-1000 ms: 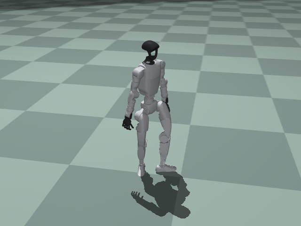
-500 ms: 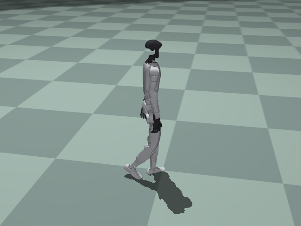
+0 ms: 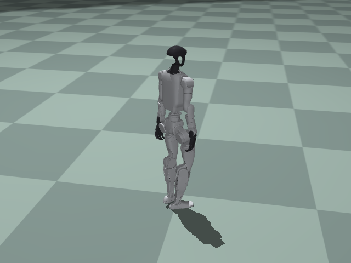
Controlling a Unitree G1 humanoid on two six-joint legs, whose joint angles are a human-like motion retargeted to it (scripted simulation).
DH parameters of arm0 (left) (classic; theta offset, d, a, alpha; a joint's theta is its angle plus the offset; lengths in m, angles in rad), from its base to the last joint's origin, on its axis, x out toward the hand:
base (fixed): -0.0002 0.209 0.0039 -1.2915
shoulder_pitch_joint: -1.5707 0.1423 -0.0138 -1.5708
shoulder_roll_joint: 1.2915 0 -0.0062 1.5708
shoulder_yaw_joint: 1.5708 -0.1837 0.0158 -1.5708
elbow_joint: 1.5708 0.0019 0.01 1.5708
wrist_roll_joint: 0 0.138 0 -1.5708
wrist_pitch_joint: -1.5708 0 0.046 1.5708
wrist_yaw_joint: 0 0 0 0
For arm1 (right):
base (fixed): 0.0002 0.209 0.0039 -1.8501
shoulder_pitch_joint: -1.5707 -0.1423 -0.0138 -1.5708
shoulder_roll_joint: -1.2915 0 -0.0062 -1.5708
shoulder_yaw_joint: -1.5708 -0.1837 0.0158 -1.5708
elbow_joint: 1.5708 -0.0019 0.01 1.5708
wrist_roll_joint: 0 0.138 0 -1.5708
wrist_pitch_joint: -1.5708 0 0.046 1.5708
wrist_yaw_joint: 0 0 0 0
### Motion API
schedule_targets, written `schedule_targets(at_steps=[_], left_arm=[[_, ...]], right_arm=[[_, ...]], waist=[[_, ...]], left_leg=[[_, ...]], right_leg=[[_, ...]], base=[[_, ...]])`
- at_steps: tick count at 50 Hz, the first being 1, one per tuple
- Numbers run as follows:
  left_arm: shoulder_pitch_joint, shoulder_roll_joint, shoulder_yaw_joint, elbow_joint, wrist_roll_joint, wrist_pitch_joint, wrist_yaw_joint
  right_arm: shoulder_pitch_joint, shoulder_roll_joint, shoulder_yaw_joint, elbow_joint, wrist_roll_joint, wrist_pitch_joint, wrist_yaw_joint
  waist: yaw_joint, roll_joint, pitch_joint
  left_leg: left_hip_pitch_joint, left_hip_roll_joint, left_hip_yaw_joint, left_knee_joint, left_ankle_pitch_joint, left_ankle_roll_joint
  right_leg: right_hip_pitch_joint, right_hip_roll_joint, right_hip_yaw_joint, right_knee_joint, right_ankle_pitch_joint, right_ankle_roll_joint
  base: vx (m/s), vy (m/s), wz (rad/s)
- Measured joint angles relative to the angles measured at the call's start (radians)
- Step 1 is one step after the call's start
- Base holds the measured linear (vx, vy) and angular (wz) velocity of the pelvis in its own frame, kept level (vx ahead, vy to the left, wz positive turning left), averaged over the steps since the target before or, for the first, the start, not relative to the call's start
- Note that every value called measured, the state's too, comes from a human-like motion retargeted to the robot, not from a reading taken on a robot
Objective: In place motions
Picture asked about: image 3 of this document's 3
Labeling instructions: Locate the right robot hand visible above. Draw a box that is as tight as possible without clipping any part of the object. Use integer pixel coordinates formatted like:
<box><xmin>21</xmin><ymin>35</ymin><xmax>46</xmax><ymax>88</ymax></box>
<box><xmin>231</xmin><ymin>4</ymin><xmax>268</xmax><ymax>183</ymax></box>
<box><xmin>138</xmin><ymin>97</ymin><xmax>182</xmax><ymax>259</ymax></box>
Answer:
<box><xmin>185</xmin><ymin>131</ymin><xmax>196</xmax><ymax>152</ymax></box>

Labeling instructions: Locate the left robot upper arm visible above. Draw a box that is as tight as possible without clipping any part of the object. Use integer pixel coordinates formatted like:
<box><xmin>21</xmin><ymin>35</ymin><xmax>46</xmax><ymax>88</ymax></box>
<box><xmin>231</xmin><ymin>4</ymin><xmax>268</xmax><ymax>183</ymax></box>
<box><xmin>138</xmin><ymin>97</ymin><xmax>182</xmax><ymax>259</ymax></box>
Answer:
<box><xmin>158</xmin><ymin>70</ymin><xmax>165</xmax><ymax>101</ymax></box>

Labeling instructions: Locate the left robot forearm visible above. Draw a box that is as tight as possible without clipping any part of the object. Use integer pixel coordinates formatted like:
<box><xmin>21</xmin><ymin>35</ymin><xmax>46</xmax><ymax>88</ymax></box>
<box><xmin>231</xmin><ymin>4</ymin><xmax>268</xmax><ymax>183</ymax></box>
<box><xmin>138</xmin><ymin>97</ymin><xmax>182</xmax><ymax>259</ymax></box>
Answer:
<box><xmin>157</xmin><ymin>97</ymin><xmax>166</xmax><ymax>122</ymax></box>

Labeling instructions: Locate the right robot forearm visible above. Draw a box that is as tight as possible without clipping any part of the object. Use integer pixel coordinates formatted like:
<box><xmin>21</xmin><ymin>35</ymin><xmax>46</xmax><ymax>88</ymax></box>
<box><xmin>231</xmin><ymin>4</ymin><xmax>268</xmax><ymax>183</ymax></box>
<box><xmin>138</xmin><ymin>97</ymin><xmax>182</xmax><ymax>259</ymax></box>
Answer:
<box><xmin>185</xmin><ymin>105</ymin><xmax>197</xmax><ymax>135</ymax></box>

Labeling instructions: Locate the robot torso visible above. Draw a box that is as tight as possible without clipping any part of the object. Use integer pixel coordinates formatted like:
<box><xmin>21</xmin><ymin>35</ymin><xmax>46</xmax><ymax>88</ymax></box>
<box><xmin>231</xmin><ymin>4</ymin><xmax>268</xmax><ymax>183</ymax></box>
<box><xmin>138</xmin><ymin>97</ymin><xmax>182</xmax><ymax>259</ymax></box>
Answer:
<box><xmin>162</xmin><ymin>67</ymin><xmax>187</xmax><ymax>135</ymax></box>

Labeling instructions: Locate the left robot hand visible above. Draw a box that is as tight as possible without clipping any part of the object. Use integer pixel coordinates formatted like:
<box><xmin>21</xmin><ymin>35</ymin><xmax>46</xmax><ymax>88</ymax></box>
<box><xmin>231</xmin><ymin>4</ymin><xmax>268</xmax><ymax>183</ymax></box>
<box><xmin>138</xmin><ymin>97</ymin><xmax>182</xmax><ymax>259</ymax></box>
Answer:
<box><xmin>155</xmin><ymin>116</ymin><xmax>164</xmax><ymax>140</ymax></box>

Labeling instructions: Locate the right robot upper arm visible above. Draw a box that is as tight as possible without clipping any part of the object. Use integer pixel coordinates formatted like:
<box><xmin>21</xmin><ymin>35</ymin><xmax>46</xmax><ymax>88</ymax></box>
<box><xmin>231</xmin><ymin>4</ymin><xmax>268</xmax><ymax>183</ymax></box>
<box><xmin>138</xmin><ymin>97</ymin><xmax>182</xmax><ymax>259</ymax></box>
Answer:
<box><xmin>180</xmin><ymin>76</ymin><xmax>194</xmax><ymax>113</ymax></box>

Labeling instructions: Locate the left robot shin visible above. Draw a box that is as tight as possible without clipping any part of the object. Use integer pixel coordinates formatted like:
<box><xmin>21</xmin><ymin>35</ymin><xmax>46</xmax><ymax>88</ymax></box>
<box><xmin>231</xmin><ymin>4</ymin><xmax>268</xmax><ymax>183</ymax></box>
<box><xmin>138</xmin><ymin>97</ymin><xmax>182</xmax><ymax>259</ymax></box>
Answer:
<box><xmin>163</xmin><ymin>158</ymin><xmax>177</xmax><ymax>197</ymax></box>

